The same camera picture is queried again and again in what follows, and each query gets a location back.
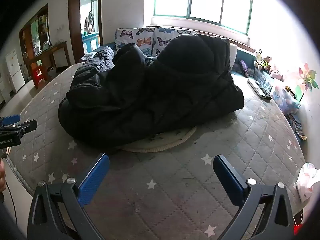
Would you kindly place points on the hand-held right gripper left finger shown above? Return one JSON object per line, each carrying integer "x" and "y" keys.
{"x": 93, "y": 177}

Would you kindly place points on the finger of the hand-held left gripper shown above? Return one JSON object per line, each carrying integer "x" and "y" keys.
{"x": 26, "y": 127}
{"x": 11, "y": 119}

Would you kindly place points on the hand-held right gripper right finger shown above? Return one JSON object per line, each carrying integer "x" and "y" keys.
{"x": 227, "y": 177}

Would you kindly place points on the black down jacket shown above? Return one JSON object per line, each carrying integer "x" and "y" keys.
{"x": 150, "y": 92}

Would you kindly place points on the hanging clothes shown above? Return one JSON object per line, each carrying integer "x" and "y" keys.
{"x": 90, "y": 21}

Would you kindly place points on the person's left hand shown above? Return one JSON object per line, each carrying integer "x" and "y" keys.
{"x": 2, "y": 177}

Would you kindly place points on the white refrigerator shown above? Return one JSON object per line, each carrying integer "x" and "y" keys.
{"x": 13, "y": 70}

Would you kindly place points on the grey star quilted mat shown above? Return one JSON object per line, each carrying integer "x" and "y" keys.
{"x": 175, "y": 192}

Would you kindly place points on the round cream-rimmed table mat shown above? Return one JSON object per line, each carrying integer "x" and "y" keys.
{"x": 160, "y": 143}

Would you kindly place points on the white plastic bag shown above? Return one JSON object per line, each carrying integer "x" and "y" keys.
{"x": 307, "y": 180}

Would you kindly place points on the wooden shelf cabinet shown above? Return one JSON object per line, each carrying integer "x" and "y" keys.
{"x": 25, "y": 38}

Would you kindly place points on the wooden desk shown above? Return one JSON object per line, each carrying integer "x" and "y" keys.
{"x": 58, "y": 46}

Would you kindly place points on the long white flat device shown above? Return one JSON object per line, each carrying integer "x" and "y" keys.
{"x": 258, "y": 90}

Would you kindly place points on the clear plastic toy box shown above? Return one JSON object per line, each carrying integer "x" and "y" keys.
{"x": 283, "y": 98}

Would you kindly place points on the blue cabinet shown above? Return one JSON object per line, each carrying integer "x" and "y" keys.
{"x": 90, "y": 39}

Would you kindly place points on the purple folded umbrella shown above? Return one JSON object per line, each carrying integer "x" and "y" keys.
{"x": 243, "y": 67}

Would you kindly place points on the pink plush toy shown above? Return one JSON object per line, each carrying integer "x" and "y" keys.
{"x": 276, "y": 74}

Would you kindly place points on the brown plush bear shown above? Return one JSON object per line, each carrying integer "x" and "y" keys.
{"x": 266, "y": 63}

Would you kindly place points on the white cushion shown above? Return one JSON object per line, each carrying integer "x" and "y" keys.
{"x": 233, "y": 53}

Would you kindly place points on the black and white plush toy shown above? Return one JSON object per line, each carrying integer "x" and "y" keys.
{"x": 258, "y": 53}

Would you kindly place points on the colourful pinwheel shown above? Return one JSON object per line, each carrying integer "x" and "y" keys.
{"x": 308, "y": 78}

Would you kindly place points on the butterfly print cushion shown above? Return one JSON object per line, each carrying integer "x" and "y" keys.
{"x": 162, "y": 40}
{"x": 130, "y": 36}

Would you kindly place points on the window ledge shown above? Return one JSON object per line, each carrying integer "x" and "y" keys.
{"x": 180, "y": 22}

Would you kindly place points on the green framed window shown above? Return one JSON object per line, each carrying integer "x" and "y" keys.
{"x": 200, "y": 0}

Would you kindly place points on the brown door frame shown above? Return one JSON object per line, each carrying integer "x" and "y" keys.
{"x": 73, "y": 30}

